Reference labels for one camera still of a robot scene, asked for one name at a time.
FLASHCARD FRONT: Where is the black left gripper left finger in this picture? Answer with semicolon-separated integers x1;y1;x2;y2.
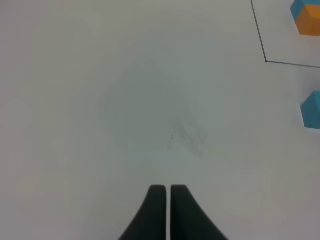
120;185;167;240

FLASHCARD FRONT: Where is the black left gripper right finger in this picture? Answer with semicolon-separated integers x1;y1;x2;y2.
170;185;227;240

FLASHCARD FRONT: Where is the template orange cube block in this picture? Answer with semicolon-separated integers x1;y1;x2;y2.
295;4;320;37

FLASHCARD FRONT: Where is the template blue cube block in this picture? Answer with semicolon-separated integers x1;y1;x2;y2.
290;0;310;23

